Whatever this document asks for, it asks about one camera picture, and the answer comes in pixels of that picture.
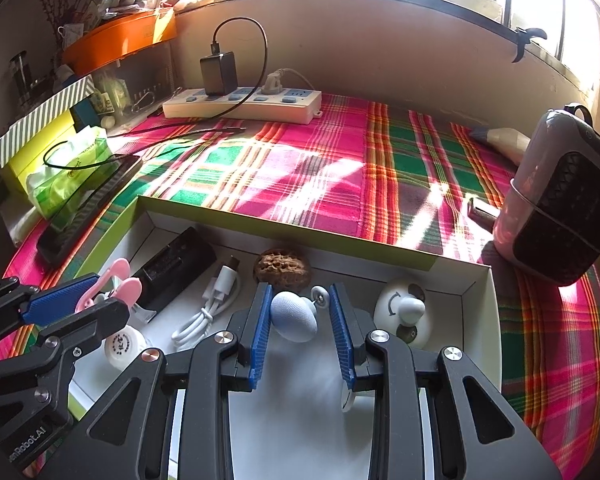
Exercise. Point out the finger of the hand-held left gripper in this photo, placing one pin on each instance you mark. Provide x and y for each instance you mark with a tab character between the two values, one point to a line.
60	297
95	322

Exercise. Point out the black window hook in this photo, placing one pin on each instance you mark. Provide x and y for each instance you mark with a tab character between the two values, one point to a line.
525	37

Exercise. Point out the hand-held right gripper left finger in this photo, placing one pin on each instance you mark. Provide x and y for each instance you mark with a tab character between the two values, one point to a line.
261	330

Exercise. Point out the small white knob-shaped object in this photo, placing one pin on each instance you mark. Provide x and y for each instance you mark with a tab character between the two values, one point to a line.
412	307

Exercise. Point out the glass jar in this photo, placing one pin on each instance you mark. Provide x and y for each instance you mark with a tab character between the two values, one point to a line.
22	80

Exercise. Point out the pink long hair clip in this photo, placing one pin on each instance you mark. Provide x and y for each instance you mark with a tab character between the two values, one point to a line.
112	280

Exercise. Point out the clear plastic container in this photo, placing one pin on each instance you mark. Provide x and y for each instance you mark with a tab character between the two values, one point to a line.
140	80

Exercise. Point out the teal box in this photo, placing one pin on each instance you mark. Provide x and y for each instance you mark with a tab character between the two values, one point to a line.
85	112

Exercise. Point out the small silver metal object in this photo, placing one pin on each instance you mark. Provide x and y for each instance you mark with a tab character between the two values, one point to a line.
482	210

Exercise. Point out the black charger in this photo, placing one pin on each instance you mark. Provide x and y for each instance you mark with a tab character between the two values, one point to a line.
219	74

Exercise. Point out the green tissue pack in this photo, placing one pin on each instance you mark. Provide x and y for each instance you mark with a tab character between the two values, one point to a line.
65	175

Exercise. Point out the yellow box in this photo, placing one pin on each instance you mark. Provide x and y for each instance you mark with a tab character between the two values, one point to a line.
35	152

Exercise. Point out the white egg-shaped object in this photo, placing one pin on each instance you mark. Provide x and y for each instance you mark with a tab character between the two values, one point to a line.
292	316

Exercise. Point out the pencil-shaped brush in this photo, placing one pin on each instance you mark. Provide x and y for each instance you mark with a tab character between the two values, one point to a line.
500	140

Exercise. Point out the orange tray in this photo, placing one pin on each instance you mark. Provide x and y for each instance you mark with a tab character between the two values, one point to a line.
120	35

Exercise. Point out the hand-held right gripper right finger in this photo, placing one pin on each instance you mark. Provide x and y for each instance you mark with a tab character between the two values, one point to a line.
341	335

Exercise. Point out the dried red twigs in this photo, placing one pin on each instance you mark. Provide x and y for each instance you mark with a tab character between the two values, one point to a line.
45	0

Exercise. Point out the black bike light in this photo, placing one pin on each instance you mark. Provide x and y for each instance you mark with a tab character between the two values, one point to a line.
172	270

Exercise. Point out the small bottle with white cap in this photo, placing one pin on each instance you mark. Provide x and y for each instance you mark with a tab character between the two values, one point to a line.
122	346

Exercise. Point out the large brown walnut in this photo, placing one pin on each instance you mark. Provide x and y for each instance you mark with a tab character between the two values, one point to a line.
282	266

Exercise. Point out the plaid tablecloth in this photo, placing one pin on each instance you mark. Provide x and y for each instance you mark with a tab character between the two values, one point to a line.
330	175

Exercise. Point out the green printed packet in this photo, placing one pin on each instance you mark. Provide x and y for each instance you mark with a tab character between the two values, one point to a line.
107	102

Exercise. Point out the black smartphone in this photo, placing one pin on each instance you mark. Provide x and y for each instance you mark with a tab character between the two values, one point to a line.
80	215

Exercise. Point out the white cup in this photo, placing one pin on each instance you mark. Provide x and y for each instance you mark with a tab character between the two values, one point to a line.
70	35

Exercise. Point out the green cardboard box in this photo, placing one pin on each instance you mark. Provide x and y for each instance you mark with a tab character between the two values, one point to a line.
360	272

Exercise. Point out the white power strip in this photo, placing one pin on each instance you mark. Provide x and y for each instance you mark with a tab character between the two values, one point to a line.
245	105

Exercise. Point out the white plug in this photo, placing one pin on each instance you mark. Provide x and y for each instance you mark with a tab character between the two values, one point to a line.
275	80

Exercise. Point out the pink and black heater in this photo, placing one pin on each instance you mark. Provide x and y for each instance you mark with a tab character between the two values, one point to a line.
555	200

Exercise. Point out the striped box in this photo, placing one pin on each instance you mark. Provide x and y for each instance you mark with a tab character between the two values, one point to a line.
40	117

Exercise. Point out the white and green round holder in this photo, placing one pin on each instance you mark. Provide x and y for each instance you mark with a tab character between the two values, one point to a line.
392	305

